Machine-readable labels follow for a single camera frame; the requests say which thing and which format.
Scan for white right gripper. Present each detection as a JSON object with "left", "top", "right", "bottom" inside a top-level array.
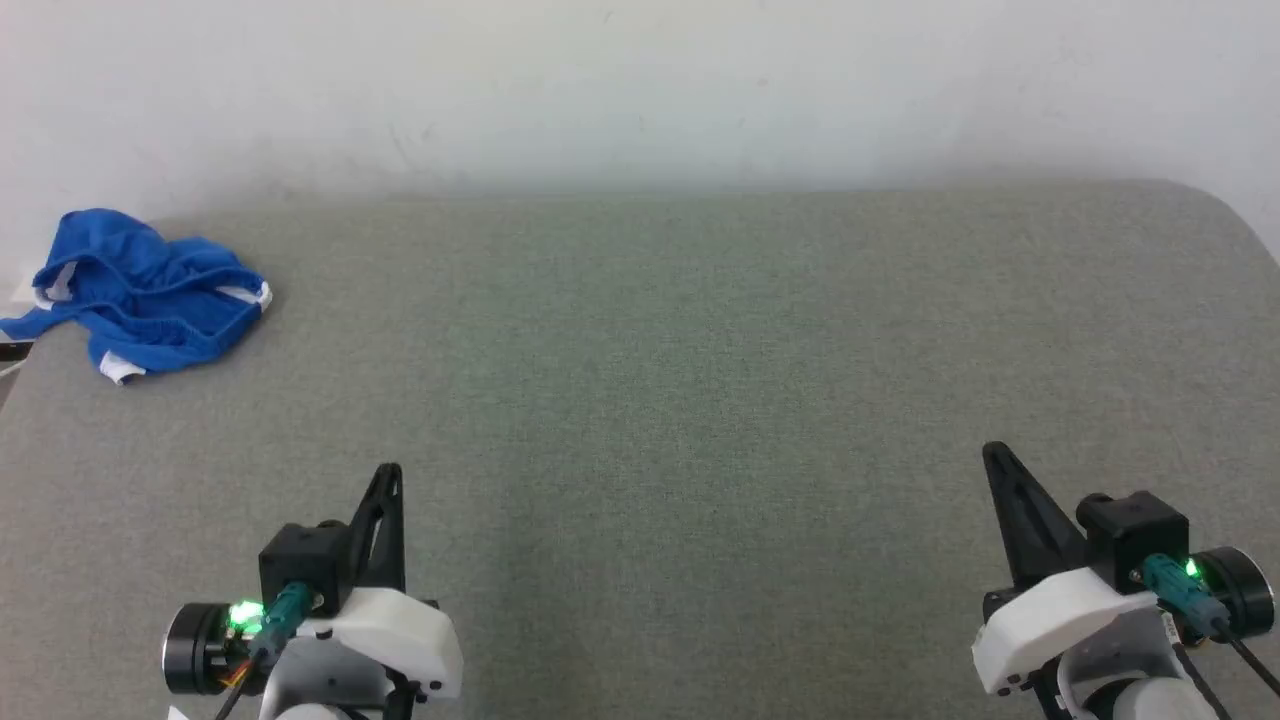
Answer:
[{"left": 972, "top": 443, "right": 1276, "bottom": 696}]

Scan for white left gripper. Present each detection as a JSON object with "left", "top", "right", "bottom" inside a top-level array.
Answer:
[{"left": 165, "top": 463, "right": 465, "bottom": 701}]

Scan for blue shorts with white stripes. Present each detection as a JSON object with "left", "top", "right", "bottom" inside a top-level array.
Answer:
[{"left": 0, "top": 208, "right": 273, "bottom": 386}]

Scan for grey fabric sofa seat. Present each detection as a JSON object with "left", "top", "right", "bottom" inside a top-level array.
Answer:
[{"left": 0, "top": 180, "right": 1280, "bottom": 720}]

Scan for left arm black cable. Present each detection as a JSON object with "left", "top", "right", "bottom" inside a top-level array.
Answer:
[{"left": 212, "top": 582, "right": 316, "bottom": 720}]

